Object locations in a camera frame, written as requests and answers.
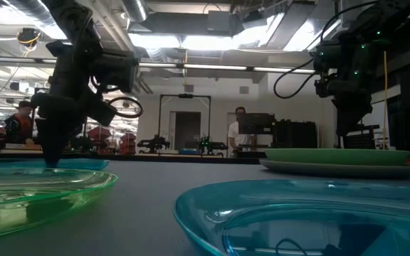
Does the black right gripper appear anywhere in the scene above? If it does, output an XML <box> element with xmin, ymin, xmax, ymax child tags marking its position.
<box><xmin>312</xmin><ymin>31</ymin><xmax>382</xmax><ymax>139</ymax></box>

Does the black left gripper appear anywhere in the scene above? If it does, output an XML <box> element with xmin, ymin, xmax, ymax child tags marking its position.
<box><xmin>30</xmin><ymin>38</ymin><xmax>119</xmax><ymax>169</ymax></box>

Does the clear blue plastic plate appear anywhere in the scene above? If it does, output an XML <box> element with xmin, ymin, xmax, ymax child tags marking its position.
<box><xmin>0</xmin><ymin>158</ymin><xmax>110</xmax><ymax>171</ymax></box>
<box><xmin>173</xmin><ymin>178</ymin><xmax>410</xmax><ymax>256</ymax></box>

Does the large opaque green plate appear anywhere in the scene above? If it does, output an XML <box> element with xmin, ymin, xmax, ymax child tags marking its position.
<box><xmin>263</xmin><ymin>148</ymin><xmax>410</xmax><ymax>167</ymax></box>

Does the clear green plastic plate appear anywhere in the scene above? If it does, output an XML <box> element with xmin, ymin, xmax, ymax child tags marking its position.
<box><xmin>0</xmin><ymin>167</ymin><xmax>119</xmax><ymax>242</ymax></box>

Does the black perforated rack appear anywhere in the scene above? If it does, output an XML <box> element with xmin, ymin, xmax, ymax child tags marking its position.
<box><xmin>335</xmin><ymin>124</ymin><xmax>381</xmax><ymax>149</ymax></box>

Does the person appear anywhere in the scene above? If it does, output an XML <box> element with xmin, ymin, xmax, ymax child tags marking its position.
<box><xmin>227</xmin><ymin>106</ymin><xmax>259</xmax><ymax>158</ymax></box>
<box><xmin>4</xmin><ymin>100</ymin><xmax>37</xmax><ymax>146</ymax></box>

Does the large grey plastic plate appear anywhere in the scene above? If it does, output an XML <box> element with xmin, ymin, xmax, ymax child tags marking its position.
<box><xmin>259</xmin><ymin>159</ymin><xmax>410</xmax><ymax>179</ymax></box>

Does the black equipment cabinet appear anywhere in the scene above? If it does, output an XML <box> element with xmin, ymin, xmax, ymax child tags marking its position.
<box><xmin>274</xmin><ymin>119</ymin><xmax>319</xmax><ymax>149</ymax></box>

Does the ceiling light strip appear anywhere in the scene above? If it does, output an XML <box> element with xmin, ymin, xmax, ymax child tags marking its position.
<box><xmin>253</xmin><ymin>66</ymin><xmax>317</xmax><ymax>75</ymax></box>
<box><xmin>0</xmin><ymin>55</ymin><xmax>58</xmax><ymax>65</ymax></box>
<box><xmin>182</xmin><ymin>63</ymin><xmax>248</xmax><ymax>71</ymax></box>

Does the black monitor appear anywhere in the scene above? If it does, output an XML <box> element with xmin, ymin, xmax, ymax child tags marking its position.
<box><xmin>237</xmin><ymin>112</ymin><xmax>275</xmax><ymax>135</ymax></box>

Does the blue-grey table mat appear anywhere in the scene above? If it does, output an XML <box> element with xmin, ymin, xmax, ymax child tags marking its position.
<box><xmin>0</xmin><ymin>158</ymin><xmax>410</xmax><ymax>256</ymax></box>

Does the dark doorway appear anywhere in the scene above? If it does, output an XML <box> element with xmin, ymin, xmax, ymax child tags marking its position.
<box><xmin>174</xmin><ymin>111</ymin><xmax>202</xmax><ymax>151</ymax></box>

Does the grey ceiling air unit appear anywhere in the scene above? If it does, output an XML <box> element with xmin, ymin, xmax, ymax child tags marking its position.
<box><xmin>206</xmin><ymin>9</ymin><xmax>235</xmax><ymax>36</ymax></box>

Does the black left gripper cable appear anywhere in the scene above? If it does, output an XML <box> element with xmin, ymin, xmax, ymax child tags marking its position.
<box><xmin>90</xmin><ymin>74</ymin><xmax>144</xmax><ymax>120</ymax></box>

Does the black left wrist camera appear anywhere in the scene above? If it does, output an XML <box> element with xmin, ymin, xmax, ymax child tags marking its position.
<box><xmin>93</xmin><ymin>49</ymin><xmax>140</xmax><ymax>94</ymax></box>

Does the yellow ceiling cable reel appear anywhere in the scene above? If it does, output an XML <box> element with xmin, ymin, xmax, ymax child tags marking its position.
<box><xmin>16</xmin><ymin>27</ymin><xmax>43</xmax><ymax>49</ymax></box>

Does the silver ceiling duct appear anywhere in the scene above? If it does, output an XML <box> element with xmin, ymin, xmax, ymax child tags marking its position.
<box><xmin>0</xmin><ymin>0</ymin><xmax>67</xmax><ymax>40</ymax></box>

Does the black metal table frame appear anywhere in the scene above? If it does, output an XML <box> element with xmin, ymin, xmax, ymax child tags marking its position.
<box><xmin>0</xmin><ymin>151</ymin><xmax>266</xmax><ymax>165</ymax></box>

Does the black gantry frame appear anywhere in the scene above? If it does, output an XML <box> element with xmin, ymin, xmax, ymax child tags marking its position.
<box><xmin>157</xmin><ymin>93</ymin><xmax>212</xmax><ymax>157</ymax></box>

